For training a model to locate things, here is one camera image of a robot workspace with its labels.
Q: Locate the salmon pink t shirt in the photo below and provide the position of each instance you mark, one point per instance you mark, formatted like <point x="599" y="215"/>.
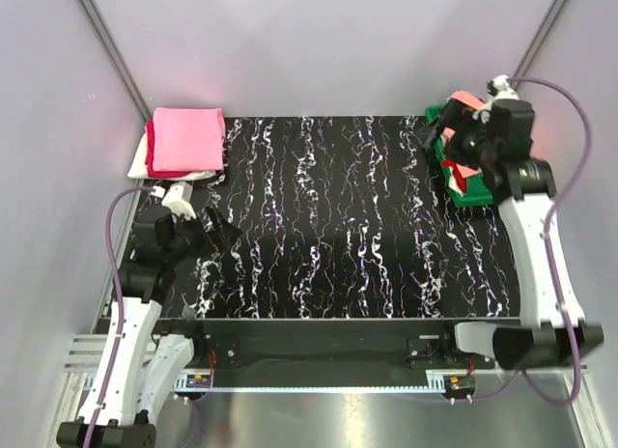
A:
<point x="456" y="123"/>

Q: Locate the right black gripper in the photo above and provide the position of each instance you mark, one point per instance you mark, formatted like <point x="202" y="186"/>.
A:
<point x="452" y="116"/>

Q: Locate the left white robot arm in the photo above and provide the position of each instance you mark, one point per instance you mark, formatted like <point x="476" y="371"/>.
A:
<point x="129" y="389"/>

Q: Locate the red and white shirt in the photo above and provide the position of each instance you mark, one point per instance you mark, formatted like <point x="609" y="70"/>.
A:
<point x="459" y="175"/>

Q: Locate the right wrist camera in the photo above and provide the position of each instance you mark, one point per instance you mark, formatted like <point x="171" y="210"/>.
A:
<point x="498" y="88"/>

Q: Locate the light pink folded shirt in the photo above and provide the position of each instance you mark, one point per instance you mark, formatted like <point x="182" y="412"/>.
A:
<point x="188" y="139"/>

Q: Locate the green plastic bin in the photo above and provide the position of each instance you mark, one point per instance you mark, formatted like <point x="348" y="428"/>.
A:
<point x="477" y="194"/>

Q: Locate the right circuit board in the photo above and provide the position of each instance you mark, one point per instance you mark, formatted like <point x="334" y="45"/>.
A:
<point x="461" y="382"/>

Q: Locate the black marbled table mat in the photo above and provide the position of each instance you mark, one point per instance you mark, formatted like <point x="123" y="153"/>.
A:
<point x="343" y="217"/>

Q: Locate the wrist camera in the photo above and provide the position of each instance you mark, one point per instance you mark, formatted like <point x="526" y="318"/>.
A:
<point x="498" y="88"/>
<point x="177" y="200"/>

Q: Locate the left circuit board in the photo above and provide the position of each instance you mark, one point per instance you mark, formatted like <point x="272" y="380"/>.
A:
<point x="198" y="381"/>

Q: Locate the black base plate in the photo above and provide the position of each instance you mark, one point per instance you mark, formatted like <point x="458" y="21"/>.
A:
<point x="414" y="343"/>

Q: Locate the circuit board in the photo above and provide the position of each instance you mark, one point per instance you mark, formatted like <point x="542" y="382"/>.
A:
<point x="461" y="382"/>
<point x="198" y="381"/>

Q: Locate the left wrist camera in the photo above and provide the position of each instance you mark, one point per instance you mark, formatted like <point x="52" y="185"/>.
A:
<point x="177" y="200"/>

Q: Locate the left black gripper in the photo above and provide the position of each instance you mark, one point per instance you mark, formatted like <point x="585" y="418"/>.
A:
<point x="220" y="240"/>

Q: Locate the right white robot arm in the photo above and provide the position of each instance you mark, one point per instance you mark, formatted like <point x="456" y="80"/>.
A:
<point x="553" y="330"/>

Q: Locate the aluminium frame rail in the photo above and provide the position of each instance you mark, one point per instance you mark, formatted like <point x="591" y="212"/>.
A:
<point x="418" y="376"/>

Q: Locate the white folded shirt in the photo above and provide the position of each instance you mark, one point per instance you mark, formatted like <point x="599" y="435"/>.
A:
<point x="138" y="167"/>

